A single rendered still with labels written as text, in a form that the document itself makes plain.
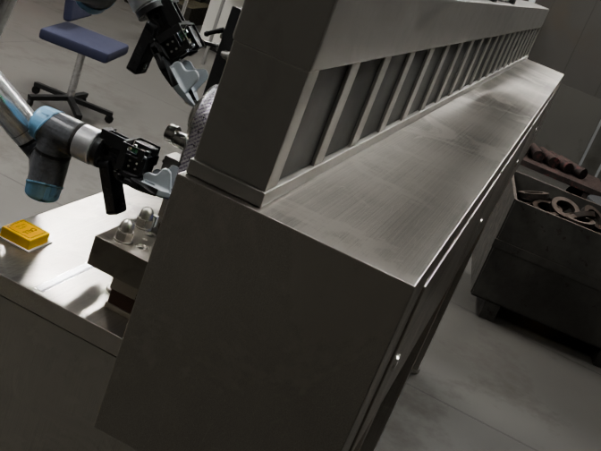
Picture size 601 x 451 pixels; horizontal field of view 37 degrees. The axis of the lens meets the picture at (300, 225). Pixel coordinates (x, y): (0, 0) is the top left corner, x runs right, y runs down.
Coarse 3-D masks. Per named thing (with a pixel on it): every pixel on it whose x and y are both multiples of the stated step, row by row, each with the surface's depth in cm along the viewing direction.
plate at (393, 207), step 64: (448, 128) 158; (512, 128) 185; (192, 192) 85; (320, 192) 96; (384, 192) 105; (448, 192) 116; (192, 256) 87; (256, 256) 84; (320, 256) 82; (384, 256) 84; (448, 256) 108; (192, 320) 88; (256, 320) 86; (320, 320) 84; (384, 320) 82; (128, 384) 92; (192, 384) 90; (256, 384) 87; (320, 384) 85; (384, 384) 100; (192, 448) 91; (256, 448) 89; (320, 448) 87
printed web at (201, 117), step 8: (208, 96) 176; (208, 104) 175; (200, 112) 175; (208, 112) 175; (200, 120) 175; (192, 128) 176; (200, 128) 175; (192, 136) 176; (200, 136) 176; (192, 144) 176
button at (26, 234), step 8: (16, 224) 182; (24, 224) 183; (32, 224) 185; (8, 232) 179; (16, 232) 179; (24, 232) 180; (32, 232) 181; (40, 232) 183; (16, 240) 179; (24, 240) 178; (32, 240) 179; (40, 240) 182
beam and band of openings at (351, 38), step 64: (256, 0) 80; (320, 0) 78; (384, 0) 94; (448, 0) 131; (512, 0) 228; (256, 64) 82; (320, 64) 82; (384, 64) 109; (448, 64) 164; (512, 64) 308; (256, 128) 83; (320, 128) 95; (384, 128) 129; (256, 192) 84
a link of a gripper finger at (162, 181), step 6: (144, 174) 179; (150, 174) 179; (156, 174) 178; (162, 174) 178; (168, 174) 177; (144, 180) 179; (150, 180) 179; (156, 180) 179; (162, 180) 178; (168, 180) 178; (156, 186) 179; (162, 186) 178; (168, 186) 178; (162, 192) 178; (168, 192) 178; (168, 198) 179
